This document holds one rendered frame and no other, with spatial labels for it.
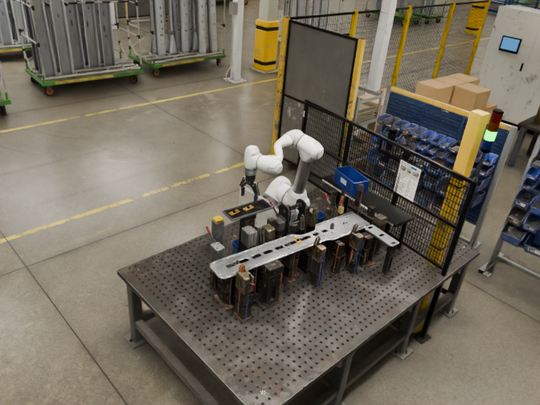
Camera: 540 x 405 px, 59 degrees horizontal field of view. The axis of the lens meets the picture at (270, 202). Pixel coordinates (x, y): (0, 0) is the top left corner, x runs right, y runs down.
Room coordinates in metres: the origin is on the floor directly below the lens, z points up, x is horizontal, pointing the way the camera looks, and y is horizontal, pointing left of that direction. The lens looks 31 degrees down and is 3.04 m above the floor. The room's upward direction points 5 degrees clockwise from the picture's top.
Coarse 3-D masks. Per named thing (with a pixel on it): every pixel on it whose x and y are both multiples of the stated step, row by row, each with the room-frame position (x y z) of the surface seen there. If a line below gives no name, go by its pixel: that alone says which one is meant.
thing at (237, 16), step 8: (240, 0) 10.01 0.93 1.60; (232, 8) 9.93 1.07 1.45; (240, 8) 10.02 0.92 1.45; (232, 16) 10.03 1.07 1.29; (240, 16) 10.02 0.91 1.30; (232, 24) 10.03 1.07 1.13; (240, 24) 10.03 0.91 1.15; (232, 32) 10.04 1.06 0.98; (240, 32) 10.04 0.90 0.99; (232, 40) 10.05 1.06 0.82; (240, 40) 10.04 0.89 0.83; (232, 48) 10.04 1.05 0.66; (240, 48) 10.05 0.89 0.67; (232, 56) 10.04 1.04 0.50; (240, 56) 10.06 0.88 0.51; (232, 64) 10.03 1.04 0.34; (240, 64) 10.07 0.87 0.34; (232, 72) 10.02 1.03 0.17; (240, 72) 10.08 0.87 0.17; (232, 80) 9.96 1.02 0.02; (240, 80) 10.01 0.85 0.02
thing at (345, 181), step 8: (336, 168) 3.89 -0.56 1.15; (344, 168) 3.93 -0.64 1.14; (352, 168) 3.92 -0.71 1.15; (336, 176) 3.85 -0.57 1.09; (344, 176) 3.75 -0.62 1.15; (352, 176) 3.90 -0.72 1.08; (360, 176) 3.81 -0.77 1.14; (344, 184) 3.73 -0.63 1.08; (352, 184) 3.64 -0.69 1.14; (352, 192) 3.63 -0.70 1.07
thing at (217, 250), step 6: (216, 246) 2.69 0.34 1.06; (222, 246) 2.69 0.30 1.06; (216, 252) 2.64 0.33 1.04; (222, 252) 2.66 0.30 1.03; (216, 258) 2.64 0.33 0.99; (222, 258) 2.66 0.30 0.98; (216, 276) 2.64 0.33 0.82; (210, 282) 2.71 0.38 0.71; (216, 282) 2.64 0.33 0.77; (216, 288) 2.64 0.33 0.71
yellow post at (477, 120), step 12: (468, 120) 3.23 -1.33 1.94; (480, 120) 3.17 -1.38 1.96; (468, 132) 3.21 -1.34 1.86; (480, 132) 3.19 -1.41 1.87; (468, 144) 3.19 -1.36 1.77; (480, 144) 3.22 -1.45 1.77; (468, 156) 3.18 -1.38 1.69; (456, 168) 3.22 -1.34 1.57; (468, 168) 3.19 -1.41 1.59; (456, 180) 3.19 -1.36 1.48; (456, 192) 3.17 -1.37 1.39; (444, 204) 3.22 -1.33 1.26; (456, 204) 3.19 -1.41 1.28; (432, 240) 3.23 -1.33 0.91; (444, 240) 3.18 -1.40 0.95; (432, 252) 3.20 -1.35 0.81; (432, 264) 3.18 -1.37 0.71; (420, 312) 3.17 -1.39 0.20
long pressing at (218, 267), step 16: (320, 224) 3.18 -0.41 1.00; (336, 224) 3.20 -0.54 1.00; (352, 224) 3.22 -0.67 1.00; (368, 224) 3.24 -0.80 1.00; (272, 240) 2.89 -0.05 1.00; (288, 240) 2.92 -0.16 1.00; (304, 240) 2.94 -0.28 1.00; (240, 256) 2.67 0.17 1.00; (272, 256) 2.70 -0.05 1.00; (224, 272) 2.48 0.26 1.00
